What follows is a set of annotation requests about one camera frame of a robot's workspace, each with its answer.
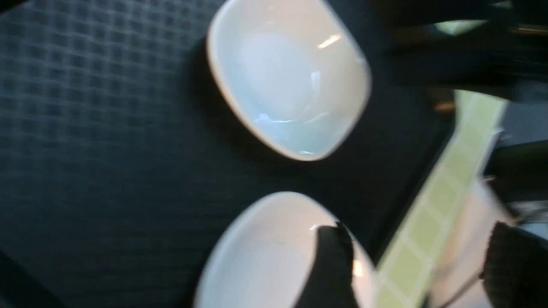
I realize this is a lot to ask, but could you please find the black plastic serving tray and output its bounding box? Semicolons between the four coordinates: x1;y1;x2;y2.
0;0;456;308

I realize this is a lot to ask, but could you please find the large white plastic tub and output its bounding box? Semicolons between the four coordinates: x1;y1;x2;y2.
427;178;512;308

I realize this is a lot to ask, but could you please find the white square dish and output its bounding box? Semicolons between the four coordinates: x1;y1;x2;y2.
193;191;378;308
207;0;372;161

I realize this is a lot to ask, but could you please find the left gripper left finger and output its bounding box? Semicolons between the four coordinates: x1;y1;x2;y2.
295;223;358;308

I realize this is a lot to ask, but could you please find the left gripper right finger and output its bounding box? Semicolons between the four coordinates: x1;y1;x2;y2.
482;222;548;308

